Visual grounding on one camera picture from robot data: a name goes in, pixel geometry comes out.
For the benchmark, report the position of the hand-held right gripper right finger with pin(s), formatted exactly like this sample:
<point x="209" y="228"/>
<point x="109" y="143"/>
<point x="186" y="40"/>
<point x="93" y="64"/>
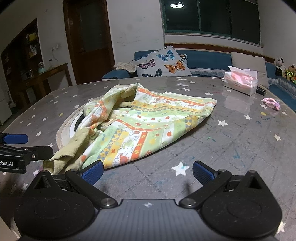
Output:
<point x="203" y="173"/>

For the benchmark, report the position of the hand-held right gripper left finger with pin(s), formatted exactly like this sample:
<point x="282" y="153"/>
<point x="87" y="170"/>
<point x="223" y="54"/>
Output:
<point x="92" y="173"/>

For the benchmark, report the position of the brown bear plush toy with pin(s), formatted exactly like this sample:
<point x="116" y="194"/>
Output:
<point x="291" y="71"/>

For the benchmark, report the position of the plain beige pillow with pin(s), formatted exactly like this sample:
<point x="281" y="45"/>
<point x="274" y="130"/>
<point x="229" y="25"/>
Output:
<point x="248" y="62"/>

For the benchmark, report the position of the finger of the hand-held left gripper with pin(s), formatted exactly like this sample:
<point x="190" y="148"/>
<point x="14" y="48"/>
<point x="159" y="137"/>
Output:
<point x="15" y="138"/>
<point x="39" y="151"/>

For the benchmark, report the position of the butterfly print pillow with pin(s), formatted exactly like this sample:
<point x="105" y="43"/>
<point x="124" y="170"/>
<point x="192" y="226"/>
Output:
<point x="161" y="62"/>

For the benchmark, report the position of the pink tissue pack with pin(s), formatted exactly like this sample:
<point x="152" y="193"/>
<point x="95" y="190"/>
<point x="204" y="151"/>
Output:
<point x="240" y="83"/>

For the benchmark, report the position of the round white table inset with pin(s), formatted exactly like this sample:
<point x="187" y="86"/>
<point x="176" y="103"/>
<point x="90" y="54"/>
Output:
<point x="69" y="128"/>

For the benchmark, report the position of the blue sofa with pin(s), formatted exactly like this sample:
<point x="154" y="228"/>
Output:
<point x="205" y="60"/>

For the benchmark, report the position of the dark wooden door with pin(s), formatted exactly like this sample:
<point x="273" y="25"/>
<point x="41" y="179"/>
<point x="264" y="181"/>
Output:
<point x="90" y="39"/>

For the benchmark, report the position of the beige crumpled cloth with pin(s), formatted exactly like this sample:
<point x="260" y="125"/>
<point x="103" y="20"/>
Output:
<point x="124" y="66"/>

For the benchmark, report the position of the panda plush toy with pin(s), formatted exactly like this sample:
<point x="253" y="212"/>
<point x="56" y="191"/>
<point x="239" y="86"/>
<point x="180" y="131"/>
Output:
<point x="280" y="64"/>

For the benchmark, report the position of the wooden side table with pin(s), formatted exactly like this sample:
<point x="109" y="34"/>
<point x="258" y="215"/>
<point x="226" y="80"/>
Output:
<point x="49" y="73"/>

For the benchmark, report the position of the wooden wall shelf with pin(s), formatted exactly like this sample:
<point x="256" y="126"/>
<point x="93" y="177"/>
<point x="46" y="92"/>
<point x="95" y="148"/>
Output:
<point x="27" y="46"/>

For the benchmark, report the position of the pink hair scrunchie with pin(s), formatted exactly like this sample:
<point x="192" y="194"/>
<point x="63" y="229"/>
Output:
<point x="271" y="103"/>

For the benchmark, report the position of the yellow-green patterned garment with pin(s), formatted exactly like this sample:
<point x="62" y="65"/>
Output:
<point x="148" y="120"/>

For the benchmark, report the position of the small black box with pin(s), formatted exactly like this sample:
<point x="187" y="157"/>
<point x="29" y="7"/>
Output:
<point x="260" y="91"/>

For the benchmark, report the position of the teal jar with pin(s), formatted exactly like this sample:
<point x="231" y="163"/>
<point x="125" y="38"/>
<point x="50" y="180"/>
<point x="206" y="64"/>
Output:
<point x="41" y="67"/>

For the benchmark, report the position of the green framed window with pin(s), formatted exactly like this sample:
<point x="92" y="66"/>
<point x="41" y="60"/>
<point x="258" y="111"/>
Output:
<point x="208" y="16"/>

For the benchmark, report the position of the grey star-patterned tablecloth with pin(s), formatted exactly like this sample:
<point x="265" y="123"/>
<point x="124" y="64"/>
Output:
<point x="231" y="139"/>

